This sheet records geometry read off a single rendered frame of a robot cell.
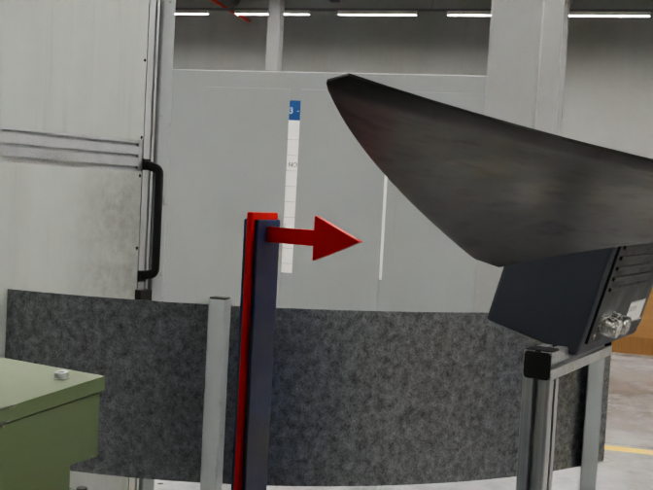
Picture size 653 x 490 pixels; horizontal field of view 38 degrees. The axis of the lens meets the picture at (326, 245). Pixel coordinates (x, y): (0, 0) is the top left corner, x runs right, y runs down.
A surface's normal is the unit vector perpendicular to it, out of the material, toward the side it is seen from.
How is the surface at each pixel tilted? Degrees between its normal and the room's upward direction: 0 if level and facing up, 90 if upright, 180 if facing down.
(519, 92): 90
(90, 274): 90
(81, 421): 90
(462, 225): 157
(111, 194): 90
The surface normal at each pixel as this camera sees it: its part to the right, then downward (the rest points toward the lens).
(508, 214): -0.17, 0.95
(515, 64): -0.25, 0.04
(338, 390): 0.20, 0.06
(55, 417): 0.87, 0.07
